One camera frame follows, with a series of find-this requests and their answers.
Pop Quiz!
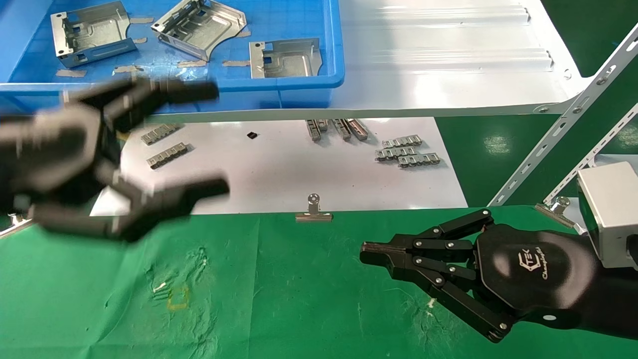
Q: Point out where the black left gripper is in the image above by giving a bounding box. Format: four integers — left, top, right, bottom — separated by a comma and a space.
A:
0, 77, 231, 243

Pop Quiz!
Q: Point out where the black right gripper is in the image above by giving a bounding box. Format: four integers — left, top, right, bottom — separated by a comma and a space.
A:
359, 208, 599, 344

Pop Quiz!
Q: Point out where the silver sheet metal bracket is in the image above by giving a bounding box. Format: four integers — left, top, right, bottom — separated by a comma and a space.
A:
50, 1, 138, 68
151, 0, 247, 62
249, 38, 323, 79

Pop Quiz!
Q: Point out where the grey metal comb clip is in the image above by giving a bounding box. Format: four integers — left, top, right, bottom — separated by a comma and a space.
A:
382, 135, 423, 149
141, 123, 181, 146
147, 142, 193, 170
375, 146, 417, 162
397, 152, 441, 169

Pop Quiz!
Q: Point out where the white metal shelf board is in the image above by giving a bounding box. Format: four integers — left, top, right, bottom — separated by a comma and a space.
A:
0, 0, 583, 125
90, 117, 469, 216

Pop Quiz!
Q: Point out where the scratched green table mat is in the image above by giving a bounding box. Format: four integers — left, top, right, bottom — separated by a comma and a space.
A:
0, 204, 638, 359

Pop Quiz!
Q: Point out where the blue plastic bin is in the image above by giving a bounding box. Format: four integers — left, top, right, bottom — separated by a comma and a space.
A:
0, 0, 345, 115

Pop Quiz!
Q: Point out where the white perforated rack post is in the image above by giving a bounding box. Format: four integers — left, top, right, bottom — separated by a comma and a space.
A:
488, 22, 638, 207

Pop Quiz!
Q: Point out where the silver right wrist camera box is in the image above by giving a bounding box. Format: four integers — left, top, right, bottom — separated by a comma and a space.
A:
577, 161, 638, 271

